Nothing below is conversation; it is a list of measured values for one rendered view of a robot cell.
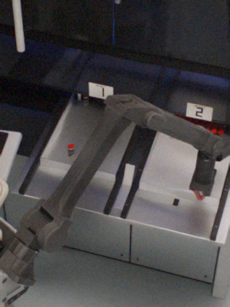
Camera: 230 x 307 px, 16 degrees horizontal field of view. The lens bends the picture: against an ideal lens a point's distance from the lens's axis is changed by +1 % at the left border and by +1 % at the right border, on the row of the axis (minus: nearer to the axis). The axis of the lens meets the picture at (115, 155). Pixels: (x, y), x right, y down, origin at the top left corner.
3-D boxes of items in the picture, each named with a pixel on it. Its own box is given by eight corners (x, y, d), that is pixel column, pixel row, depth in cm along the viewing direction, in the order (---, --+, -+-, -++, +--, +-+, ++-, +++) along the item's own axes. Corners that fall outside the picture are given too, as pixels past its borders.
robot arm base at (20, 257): (-16, 255, 198) (15, 283, 192) (2, 228, 198) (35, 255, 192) (3, 259, 206) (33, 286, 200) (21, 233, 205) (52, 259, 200)
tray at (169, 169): (163, 119, 280) (164, 111, 277) (237, 133, 275) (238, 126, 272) (139, 188, 257) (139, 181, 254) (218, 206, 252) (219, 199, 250)
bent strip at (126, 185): (126, 175, 261) (126, 163, 257) (134, 177, 260) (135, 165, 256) (113, 207, 252) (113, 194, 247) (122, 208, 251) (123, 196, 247)
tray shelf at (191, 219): (60, 100, 289) (60, 96, 287) (251, 140, 275) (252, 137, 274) (11, 195, 257) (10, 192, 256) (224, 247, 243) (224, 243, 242)
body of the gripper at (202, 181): (216, 173, 248) (219, 156, 243) (209, 196, 241) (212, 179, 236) (196, 168, 250) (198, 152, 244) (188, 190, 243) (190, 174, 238)
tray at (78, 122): (73, 99, 286) (73, 92, 284) (142, 114, 281) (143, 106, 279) (40, 165, 264) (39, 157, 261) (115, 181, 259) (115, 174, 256)
